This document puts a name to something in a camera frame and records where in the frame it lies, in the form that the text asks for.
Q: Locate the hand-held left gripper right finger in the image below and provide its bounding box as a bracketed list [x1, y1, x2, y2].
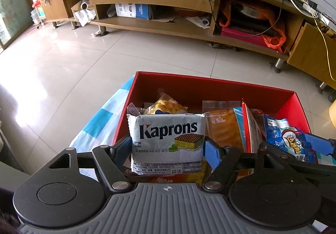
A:
[203, 136, 297, 193]

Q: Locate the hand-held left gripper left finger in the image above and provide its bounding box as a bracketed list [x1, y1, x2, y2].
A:
[49, 135, 132, 194]

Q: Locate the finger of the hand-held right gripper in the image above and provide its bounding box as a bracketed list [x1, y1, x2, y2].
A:
[270, 149, 336, 184]
[304, 133, 336, 157]

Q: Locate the bread packet with blue stripe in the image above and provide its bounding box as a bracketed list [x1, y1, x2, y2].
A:
[202, 100, 248, 153]

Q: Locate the blue snack packet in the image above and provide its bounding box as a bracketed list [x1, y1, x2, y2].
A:
[263, 114, 317, 163]

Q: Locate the brown snack packet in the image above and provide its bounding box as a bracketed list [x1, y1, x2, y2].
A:
[127, 103, 147, 116]

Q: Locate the red silver spicy strip packet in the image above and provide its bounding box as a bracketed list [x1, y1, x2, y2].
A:
[241, 99, 265, 153]

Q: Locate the red yellow snack packet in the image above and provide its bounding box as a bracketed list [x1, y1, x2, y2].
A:
[123, 158, 210, 184]

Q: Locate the white wafer packet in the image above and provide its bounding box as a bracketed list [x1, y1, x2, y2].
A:
[127, 113, 206, 176]

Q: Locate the yellow puffed balls packet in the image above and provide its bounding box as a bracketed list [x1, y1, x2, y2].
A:
[143, 88, 188, 115]

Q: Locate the red cardboard box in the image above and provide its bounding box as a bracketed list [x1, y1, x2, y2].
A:
[112, 71, 311, 187]

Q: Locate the blue white checked tablecloth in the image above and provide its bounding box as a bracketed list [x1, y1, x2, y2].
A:
[70, 76, 336, 179]

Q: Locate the orange plastic bag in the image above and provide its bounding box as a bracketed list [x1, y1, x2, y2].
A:
[218, 0, 286, 53]

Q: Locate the red flat box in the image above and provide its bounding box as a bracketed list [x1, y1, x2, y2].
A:
[220, 26, 273, 47]

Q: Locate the wooden television stand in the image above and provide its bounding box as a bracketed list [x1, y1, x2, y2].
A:
[38, 0, 336, 90]

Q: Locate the white power strip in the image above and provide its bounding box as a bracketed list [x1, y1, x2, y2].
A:
[302, 3, 331, 24]

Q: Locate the white blue carton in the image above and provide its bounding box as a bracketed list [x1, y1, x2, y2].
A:
[115, 3, 153, 20]

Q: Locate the white plastic bag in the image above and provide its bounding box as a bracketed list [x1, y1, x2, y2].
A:
[71, 0, 97, 27]

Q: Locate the glass door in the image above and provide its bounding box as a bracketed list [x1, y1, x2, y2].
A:
[0, 0, 33, 51]

